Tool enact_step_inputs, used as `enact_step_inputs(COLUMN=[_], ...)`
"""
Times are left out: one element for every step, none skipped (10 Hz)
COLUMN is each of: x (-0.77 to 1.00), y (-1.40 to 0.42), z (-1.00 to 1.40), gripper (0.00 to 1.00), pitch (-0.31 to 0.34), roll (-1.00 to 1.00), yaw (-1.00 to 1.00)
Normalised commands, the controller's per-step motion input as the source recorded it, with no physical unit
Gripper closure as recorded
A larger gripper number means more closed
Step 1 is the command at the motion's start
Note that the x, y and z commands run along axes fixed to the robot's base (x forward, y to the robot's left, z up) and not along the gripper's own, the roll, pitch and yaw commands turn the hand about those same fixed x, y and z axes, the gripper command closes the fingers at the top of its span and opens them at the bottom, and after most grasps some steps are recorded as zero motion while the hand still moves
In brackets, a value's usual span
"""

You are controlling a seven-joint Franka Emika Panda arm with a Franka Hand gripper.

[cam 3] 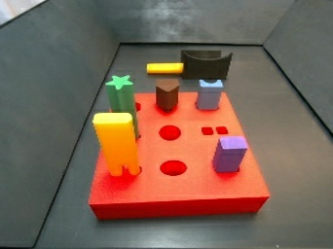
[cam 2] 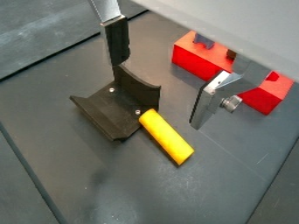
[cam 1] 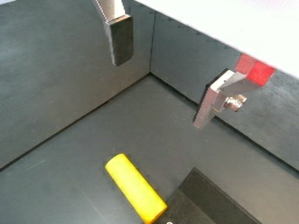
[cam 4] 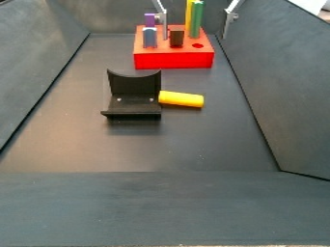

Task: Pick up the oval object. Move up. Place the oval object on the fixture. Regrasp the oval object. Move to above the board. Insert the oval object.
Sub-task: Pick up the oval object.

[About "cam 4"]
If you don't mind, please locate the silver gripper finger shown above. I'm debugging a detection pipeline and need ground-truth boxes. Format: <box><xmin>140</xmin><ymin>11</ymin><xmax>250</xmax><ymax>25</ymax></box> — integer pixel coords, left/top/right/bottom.
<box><xmin>222</xmin><ymin>0</ymin><xmax>244</xmax><ymax>39</ymax></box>
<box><xmin>151</xmin><ymin>0</ymin><xmax>167</xmax><ymax>41</ymax></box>

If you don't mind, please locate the yellow oval cylinder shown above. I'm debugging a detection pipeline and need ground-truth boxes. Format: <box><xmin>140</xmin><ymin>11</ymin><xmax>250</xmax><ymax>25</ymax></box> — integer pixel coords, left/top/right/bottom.
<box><xmin>159</xmin><ymin>91</ymin><xmax>203</xmax><ymax>108</ymax></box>

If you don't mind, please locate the red peg board base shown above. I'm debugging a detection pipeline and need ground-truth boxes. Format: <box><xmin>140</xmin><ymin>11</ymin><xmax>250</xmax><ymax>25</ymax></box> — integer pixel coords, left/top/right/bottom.
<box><xmin>132</xmin><ymin>25</ymin><xmax>214</xmax><ymax>69</ymax></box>

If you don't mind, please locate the black curved fixture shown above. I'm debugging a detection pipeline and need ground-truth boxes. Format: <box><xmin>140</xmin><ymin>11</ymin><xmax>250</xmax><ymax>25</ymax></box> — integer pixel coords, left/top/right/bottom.
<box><xmin>100</xmin><ymin>70</ymin><xmax>162</xmax><ymax>118</ymax></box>

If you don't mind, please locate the purple block peg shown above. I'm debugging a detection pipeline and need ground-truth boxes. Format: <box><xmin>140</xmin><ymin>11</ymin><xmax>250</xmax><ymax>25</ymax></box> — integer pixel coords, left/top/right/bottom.
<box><xmin>144</xmin><ymin>14</ymin><xmax>156</xmax><ymax>27</ymax></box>

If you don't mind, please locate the blue block peg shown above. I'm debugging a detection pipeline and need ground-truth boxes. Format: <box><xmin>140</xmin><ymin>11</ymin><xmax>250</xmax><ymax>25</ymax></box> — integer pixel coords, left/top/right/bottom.
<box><xmin>143</xmin><ymin>27</ymin><xmax>158</xmax><ymax>48</ymax></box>

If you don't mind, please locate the brown block peg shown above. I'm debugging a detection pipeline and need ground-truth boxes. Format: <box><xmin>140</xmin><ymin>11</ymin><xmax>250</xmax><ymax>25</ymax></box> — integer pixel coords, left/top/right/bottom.
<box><xmin>168</xmin><ymin>27</ymin><xmax>184</xmax><ymax>47</ymax></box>

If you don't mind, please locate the green star peg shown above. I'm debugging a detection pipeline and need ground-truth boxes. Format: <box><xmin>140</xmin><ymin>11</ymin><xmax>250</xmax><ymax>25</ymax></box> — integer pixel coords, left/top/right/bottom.
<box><xmin>190</xmin><ymin>0</ymin><xmax>203</xmax><ymax>39</ymax></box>

